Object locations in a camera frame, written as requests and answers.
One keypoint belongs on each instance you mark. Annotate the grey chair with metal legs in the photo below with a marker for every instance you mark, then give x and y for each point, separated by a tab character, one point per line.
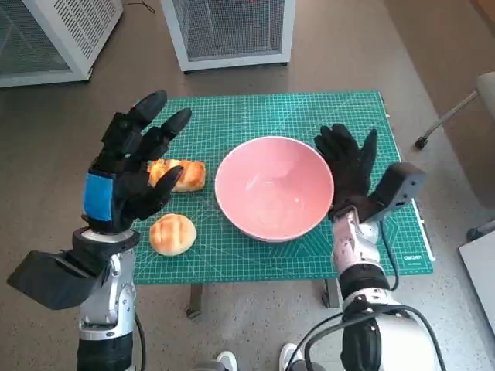
488	135

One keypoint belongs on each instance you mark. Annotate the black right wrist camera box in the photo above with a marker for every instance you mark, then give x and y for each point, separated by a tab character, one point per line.
402	185

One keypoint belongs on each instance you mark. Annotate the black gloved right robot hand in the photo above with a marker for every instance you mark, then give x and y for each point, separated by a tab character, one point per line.
348	170

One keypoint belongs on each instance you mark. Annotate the grey metal table leg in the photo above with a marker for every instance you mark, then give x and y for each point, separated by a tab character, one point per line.
194	301
330	293

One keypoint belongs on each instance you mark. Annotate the long toy bread loaf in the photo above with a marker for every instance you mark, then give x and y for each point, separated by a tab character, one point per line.
191	175

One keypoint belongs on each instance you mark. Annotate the white shoe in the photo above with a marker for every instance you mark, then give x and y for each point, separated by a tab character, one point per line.
290	355
228	361

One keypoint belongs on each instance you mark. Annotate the white flat panel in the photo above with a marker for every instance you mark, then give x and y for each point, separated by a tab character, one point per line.
483	270

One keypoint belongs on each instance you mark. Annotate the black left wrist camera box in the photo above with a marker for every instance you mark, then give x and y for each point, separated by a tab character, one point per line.
50	278

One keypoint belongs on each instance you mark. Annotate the white cabinet with perforated side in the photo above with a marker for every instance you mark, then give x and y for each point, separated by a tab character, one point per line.
38	38

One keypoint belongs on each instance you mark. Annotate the round toy bread bun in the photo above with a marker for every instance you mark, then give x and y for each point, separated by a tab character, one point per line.
172	235

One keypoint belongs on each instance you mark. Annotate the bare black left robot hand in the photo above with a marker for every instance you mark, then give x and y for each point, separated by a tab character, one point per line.
127	174

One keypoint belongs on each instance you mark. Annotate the green cutting mat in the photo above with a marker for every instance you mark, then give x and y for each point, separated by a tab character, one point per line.
247	116

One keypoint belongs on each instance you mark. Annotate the pink bowl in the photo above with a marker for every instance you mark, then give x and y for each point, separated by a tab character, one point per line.
270	185

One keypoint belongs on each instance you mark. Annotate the white cabinet with mesh panel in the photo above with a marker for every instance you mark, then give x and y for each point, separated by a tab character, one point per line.
232	31

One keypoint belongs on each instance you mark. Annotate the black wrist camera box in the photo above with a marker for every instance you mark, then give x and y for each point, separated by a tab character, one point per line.
402	185
50	278

